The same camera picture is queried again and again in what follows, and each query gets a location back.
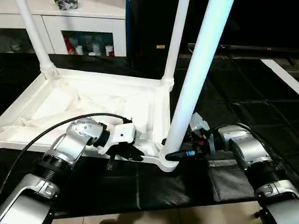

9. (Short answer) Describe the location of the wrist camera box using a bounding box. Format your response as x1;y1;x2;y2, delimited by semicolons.
189;112;212;140
97;122;137;155

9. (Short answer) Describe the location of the dark long rail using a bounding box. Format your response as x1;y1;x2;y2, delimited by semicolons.
188;43;299;53

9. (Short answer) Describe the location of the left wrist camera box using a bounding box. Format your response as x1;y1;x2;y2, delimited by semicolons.
97;122;137;155

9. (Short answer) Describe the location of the white glass-door cabinet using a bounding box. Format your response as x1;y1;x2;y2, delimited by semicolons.
0;0;128;57

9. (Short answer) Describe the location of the grey crumpled object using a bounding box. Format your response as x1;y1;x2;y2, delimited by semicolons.
54;0;79;11

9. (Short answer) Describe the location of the white flat strip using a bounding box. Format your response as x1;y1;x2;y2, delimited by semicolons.
261;59;299;94

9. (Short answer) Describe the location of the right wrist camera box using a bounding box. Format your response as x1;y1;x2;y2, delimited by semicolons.
189;112;212;140

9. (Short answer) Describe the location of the white plastic table leg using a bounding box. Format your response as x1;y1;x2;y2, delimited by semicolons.
16;0;59;77
160;0;235;161
161;0;190;90

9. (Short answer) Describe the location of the white plastic table top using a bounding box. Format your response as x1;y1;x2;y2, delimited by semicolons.
0;68;180;173

